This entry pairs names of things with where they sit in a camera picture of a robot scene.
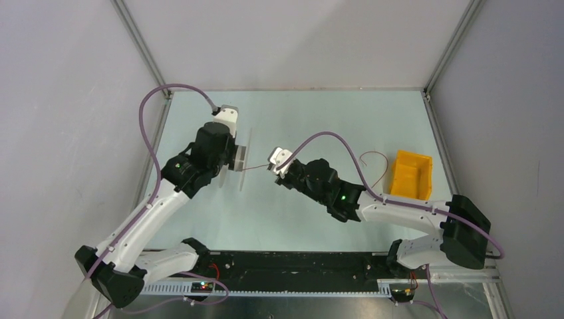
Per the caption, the white cable spool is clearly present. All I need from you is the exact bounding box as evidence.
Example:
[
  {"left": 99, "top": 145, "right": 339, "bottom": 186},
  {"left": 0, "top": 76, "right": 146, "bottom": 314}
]
[{"left": 219, "top": 128, "right": 253, "bottom": 191}]

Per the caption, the thin red wire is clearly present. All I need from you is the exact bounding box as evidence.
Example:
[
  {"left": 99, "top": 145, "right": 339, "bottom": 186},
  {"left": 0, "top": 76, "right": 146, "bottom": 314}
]
[{"left": 239, "top": 151, "right": 390, "bottom": 189}]

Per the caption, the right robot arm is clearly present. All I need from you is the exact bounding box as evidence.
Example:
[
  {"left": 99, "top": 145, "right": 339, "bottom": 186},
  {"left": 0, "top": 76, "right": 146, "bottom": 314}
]
[{"left": 269, "top": 159, "right": 491, "bottom": 278}]

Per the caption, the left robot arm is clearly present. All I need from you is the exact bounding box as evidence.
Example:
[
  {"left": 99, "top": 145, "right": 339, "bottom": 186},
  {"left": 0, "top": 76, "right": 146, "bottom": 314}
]
[{"left": 74, "top": 122, "right": 237, "bottom": 308}]

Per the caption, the yellow plastic bin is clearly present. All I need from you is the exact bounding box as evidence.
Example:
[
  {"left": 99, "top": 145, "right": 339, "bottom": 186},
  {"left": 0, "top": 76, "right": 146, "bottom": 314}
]
[{"left": 389, "top": 150, "right": 433, "bottom": 201}]

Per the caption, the left small circuit board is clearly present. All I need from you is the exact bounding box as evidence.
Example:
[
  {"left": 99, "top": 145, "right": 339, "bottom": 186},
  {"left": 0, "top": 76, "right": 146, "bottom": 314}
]
[{"left": 190, "top": 281, "right": 215, "bottom": 294}]

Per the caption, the small circuit board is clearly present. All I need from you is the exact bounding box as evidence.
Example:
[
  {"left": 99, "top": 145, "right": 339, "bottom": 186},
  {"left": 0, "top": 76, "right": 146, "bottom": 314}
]
[
  {"left": 391, "top": 288, "right": 416, "bottom": 298},
  {"left": 190, "top": 281, "right": 215, "bottom": 294}
]

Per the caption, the right small circuit board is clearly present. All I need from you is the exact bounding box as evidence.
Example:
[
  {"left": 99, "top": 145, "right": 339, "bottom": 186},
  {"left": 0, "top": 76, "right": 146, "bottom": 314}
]
[{"left": 391, "top": 288, "right": 416, "bottom": 298}]

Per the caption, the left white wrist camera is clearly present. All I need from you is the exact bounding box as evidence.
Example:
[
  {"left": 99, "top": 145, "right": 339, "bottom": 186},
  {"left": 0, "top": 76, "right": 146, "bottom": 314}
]
[{"left": 213, "top": 104, "right": 239, "bottom": 138}]

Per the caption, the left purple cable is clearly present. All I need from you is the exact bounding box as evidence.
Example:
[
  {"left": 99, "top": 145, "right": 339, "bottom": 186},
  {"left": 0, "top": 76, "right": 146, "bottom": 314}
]
[{"left": 83, "top": 83, "right": 220, "bottom": 319}]

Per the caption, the purple cable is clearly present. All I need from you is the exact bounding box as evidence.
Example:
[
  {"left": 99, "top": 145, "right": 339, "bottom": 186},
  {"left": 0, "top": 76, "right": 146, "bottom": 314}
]
[
  {"left": 83, "top": 83, "right": 220, "bottom": 319},
  {"left": 281, "top": 131, "right": 506, "bottom": 261}
]

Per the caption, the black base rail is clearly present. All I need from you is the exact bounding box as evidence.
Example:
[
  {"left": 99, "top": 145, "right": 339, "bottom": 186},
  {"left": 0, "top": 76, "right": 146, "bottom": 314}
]
[{"left": 191, "top": 251, "right": 411, "bottom": 289}]

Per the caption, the grey slotted cable duct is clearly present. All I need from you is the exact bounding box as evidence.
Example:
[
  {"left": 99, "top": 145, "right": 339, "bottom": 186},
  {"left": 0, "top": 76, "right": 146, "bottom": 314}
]
[{"left": 140, "top": 280, "right": 417, "bottom": 298}]

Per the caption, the left aluminium frame post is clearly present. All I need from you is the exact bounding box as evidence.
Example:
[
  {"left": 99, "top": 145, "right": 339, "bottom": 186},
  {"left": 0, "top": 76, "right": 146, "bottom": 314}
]
[{"left": 110, "top": 0, "right": 166, "bottom": 86}]

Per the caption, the aluminium frame post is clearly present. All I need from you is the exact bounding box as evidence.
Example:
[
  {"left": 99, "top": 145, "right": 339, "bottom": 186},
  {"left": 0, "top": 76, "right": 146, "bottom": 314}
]
[
  {"left": 423, "top": 0, "right": 486, "bottom": 96},
  {"left": 110, "top": 0, "right": 166, "bottom": 86}
]

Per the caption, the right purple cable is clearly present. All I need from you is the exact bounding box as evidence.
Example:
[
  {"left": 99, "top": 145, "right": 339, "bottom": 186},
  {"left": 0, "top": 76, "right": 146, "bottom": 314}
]
[{"left": 281, "top": 131, "right": 506, "bottom": 261}]

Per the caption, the right aluminium frame post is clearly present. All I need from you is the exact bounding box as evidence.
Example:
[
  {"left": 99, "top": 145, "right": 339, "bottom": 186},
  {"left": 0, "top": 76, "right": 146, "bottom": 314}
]
[{"left": 423, "top": 0, "right": 486, "bottom": 96}]

